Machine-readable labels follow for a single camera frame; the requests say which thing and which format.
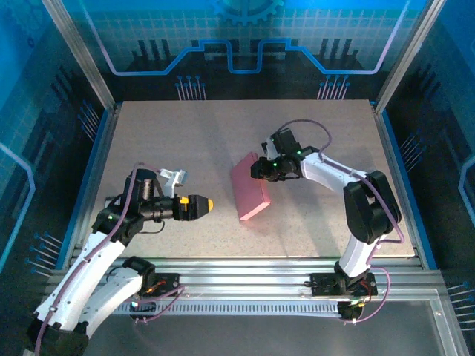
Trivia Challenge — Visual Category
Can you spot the pink and white paper box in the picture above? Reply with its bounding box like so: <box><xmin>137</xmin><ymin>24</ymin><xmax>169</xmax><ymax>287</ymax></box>
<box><xmin>229</xmin><ymin>151</ymin><xmax>271</xmax><ymax>223</ymax></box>

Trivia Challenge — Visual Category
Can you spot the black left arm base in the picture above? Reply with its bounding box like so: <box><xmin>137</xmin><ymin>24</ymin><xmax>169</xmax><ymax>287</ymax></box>
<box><xmin>139</xmin><ymin>272</ymin><xmax>183</xmax><ymax>297</ymax></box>

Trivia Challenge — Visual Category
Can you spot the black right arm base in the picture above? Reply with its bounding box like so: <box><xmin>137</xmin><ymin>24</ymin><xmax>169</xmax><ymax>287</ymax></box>
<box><xmin>309</xmin><ymin>272</ymin><xmax>378</xmax><ymax>297</ymax></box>

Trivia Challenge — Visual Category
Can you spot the black controller box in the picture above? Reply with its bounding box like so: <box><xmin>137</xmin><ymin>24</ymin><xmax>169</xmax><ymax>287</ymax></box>
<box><xmin>338</xmin><ymin>300</ymin><xmax>364</xmax><ymax>322</ymax></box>
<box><xmin>128</xmin><ymin>292</ymin><xmax>157</xmax><ymax>312</ymax></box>

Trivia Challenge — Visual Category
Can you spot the blue table edge strip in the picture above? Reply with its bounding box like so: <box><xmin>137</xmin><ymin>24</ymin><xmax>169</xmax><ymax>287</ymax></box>
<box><xmin>381</xmin><ymin>107</ymin><xmax>439</xmax><ymax>268</ymax></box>
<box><xmin>55</xmin><ymin>107</ymin><xmax>113</xmax><ymax>268</ymax></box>

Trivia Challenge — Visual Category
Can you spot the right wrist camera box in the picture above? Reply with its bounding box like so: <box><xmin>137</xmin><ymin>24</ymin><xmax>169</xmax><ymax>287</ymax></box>
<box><xmin>261</xmin><ymin>136</ymin><xmax>278</xmax><ymax>159</ymax></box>

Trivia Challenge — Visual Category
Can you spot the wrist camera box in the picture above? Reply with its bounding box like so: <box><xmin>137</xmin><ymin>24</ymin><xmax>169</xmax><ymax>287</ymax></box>
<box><xmin>158</xmin><ymin>168</ymin><xmax>189</xmax><ymax>198</ymax></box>
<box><xmin>261</xmin><ymin>136</ymin><xmax>278</xmax><ymax>159</ymax></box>

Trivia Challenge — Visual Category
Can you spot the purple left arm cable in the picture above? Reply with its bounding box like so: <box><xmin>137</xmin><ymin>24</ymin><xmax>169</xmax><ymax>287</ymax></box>
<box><xmin>33</xmin><ymin>162</ymin><xmax>186</xmax><ymax>324</ymax></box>

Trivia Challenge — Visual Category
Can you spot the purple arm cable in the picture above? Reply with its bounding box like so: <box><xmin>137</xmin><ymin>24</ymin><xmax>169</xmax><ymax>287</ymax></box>
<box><xmin>33</xmin><ymin>162</ymin><xmax>186</xmax><ymax>324</ymax></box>
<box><xmin>277</xmin><ymin>119</ymin><xmax>405</xmax><ymax>323</ymax></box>

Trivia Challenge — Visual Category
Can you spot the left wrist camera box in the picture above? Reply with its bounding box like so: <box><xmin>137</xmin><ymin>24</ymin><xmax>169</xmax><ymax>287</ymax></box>
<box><xmin>158</xmin><ymin>168</ymin><xmax>189</xmax><ymax>198</ymax></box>

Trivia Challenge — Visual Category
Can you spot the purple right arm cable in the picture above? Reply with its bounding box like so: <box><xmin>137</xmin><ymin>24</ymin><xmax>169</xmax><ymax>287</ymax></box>
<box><xmin>277</xmin><ymin>119</ymin><xmax>405</xmax><ymax>323</ymax></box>

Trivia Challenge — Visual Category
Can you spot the aluminium side rail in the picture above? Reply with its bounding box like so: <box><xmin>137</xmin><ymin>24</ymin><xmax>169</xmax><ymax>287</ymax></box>
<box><xmin>70</xmin><ymin>103</ymin><xmax>123</xmax><ymax>260</ymax></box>
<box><xmin>372</xmin><ymin>103</ymin><xmax>422</xmax><ymax>259</ymax></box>

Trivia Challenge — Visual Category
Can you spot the aluminium cross rail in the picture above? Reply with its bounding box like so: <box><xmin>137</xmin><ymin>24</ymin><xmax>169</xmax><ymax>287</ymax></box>
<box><xmin>46</xmin><ymin>255</ymin><xmax>448</xmax><ymax>297</ymax></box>

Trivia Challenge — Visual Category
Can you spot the slotted grey cable duct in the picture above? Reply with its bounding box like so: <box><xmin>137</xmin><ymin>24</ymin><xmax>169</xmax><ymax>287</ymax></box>
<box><xmin>111</xmin><ymin>300</ymin><xmax>344</xmax><ymax>317</ymax></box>

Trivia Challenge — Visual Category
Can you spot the aluminium frame post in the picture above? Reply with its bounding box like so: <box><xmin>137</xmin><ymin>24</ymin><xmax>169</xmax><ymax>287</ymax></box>
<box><xmin>40</xmin><ymin>0</ymin><xmax>117</xmax><ymax>112</ymax></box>
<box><xmin>374</xmin><ymin>0</ymin><xmax>448</xmax><ymax>112</ymax></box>

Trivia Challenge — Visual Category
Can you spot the aluminium lower frame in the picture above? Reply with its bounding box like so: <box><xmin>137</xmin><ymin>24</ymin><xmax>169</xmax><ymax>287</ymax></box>
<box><xmin>22</xmin><ymin>292</ymin><xmax>471</xmax><ymax>356</ymax></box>

